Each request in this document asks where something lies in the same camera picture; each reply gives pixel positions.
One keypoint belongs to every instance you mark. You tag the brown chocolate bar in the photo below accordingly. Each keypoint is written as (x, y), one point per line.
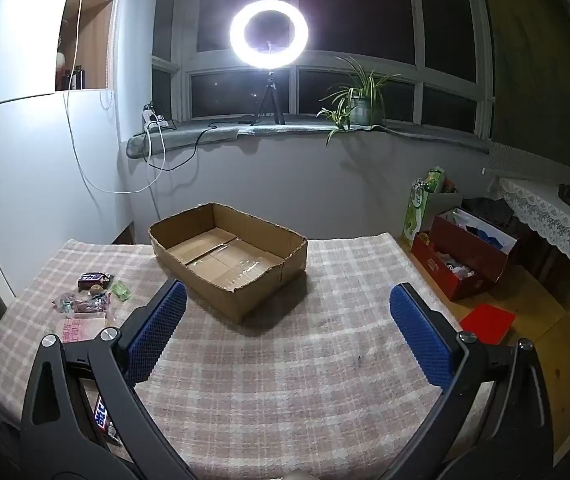
(102, 412)
(92, 278)

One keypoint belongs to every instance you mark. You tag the grey windowsill mat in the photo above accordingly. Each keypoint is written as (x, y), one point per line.
(290, 128)

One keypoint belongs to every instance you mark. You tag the red cardboard box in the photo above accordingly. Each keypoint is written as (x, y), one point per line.
(435, 265)

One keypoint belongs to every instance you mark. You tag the white cabinet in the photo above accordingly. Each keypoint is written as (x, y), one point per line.
(25, 160)

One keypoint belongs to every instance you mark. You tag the black tripod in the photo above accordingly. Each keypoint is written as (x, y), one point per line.
(271, 85)

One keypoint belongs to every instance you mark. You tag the flat red lid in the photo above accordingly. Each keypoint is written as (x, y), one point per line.
(487, 322)

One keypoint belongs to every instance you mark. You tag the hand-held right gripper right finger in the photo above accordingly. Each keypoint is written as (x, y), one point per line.
(422, 337)

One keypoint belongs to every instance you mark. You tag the wooden shelf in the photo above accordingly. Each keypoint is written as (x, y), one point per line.
(97, 35)

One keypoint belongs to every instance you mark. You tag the dark olive curtain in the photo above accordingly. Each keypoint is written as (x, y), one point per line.
(530, 60)

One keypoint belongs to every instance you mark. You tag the potted spider plant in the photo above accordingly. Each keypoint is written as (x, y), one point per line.
(362, 105)

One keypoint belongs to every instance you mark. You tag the pink snack packet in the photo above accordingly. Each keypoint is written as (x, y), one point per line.
(80, 330)

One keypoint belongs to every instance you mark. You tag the green candy packet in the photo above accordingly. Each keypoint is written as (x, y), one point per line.
(121, 291)

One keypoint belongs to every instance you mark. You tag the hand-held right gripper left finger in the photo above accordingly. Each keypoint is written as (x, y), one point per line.
(157, 330)

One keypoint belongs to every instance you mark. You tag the green snack bag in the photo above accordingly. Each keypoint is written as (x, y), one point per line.
(414, 215)

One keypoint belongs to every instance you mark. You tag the clear packet of dark candy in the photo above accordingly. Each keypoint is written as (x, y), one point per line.
(82, 305)

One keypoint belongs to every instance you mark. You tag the white power strip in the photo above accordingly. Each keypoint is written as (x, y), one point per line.
(154, 119)

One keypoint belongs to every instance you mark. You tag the white window frame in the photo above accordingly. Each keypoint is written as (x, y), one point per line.
(293, 92)

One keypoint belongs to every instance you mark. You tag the white lace tablecloth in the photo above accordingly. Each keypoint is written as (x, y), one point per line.
(550, 210)

